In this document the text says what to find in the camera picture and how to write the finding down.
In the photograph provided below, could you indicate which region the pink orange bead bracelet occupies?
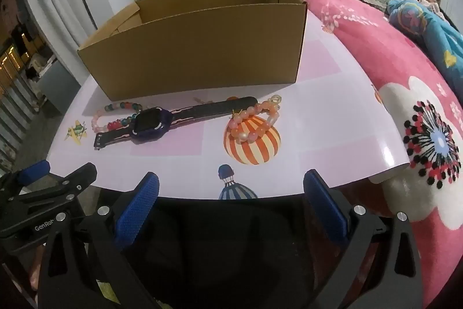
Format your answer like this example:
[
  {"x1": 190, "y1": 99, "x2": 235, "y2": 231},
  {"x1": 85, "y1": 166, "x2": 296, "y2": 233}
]
[{"x1": 229, "y1": 103, "x2": 282, "y2": 143}]

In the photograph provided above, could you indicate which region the grey cabinet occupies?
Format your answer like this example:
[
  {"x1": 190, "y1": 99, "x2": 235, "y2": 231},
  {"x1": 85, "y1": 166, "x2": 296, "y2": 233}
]
[{"x1": 40, "y1": 57, "x2": 78, "y2": 116}]

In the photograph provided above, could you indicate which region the pink floral blanket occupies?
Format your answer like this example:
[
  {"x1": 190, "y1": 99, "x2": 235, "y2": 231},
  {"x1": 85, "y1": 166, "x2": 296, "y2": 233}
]
[{"x1": 277, "y1": 0, "x2": 463, "y2": 306}]

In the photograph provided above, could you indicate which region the blue cartoon blanket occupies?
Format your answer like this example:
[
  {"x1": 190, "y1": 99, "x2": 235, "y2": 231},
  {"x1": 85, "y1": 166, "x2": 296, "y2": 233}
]
[{"x1": 385, "y1": 0, "x2": 463, "y2": 92}]

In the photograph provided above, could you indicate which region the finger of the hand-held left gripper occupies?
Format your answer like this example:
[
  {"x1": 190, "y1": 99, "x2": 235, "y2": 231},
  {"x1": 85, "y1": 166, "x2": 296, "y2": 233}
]
[
  {"x1": 0, "y1": 160, "x2": 51, "y2": 203},
  {"x1": 0, "y1": 162, "x2": 98, "y2": 223}
]

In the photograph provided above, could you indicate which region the dark blue smartwatch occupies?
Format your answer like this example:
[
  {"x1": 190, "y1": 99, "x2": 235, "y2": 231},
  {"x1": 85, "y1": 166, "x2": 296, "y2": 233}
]
[{"x1": 94, "y1": 96, "x2": 258, "y2": 150}]

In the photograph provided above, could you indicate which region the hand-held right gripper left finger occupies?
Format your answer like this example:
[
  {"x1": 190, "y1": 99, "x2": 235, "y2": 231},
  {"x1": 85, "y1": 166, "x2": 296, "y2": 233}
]
[{"x1": 38, "y1": 171, "x2": 161, "y2": 309}]

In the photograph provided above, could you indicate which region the brown cardboard box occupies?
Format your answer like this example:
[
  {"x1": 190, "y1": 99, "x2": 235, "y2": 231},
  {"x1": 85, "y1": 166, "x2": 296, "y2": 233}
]
[{"x1": 77, "y1": 0, "x2": 309, "y2": 101}]

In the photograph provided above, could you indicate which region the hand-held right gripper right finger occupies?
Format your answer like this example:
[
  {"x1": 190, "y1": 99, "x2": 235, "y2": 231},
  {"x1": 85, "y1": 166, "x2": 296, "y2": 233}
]
[{"x1": 303, "y1": 169, "x2": 433, "y2": 309}]

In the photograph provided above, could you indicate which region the multicoloured bead bracelet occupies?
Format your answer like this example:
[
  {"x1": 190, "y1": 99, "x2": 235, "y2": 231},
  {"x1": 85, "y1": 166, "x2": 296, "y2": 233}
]
[{"x1": 91, "y1": 101, "x2": 145, "y2": 133}]

